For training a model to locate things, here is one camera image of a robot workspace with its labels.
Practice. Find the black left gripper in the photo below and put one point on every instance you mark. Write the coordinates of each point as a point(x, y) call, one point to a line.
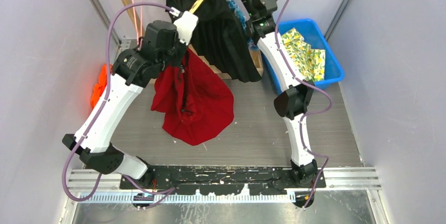
point(183, 49)

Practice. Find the black skirt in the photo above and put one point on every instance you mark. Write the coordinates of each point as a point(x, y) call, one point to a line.
point(220, 38)

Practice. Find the red pleated skirt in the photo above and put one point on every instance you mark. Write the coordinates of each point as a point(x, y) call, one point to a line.
point(196, 103)

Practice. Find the lemon print skirt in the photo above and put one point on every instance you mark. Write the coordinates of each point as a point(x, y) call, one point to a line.
point(309, 61)

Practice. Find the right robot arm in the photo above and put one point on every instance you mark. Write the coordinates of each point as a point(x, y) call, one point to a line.
point(295, 92)

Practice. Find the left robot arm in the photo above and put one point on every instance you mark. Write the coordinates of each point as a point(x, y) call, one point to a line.
point(118, 111)

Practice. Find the blue floral skirt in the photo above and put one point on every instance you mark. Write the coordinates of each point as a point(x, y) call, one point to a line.
point(242, 18)

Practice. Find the wooden clothes rack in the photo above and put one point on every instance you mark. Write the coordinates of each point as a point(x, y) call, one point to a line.
point(218, 30)

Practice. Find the orange cloth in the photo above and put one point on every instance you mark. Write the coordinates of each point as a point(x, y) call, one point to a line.
point(100, 85)

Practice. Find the blue plastic bin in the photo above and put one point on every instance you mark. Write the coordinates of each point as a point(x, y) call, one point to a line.
point(313, 35)

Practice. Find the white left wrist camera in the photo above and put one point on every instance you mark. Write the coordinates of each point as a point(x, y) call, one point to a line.
point(186, 23)

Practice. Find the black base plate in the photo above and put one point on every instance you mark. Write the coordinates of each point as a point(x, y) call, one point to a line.
point(221, 180)

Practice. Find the aluminium rail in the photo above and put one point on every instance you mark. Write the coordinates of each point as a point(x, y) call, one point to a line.
point(86, 184)

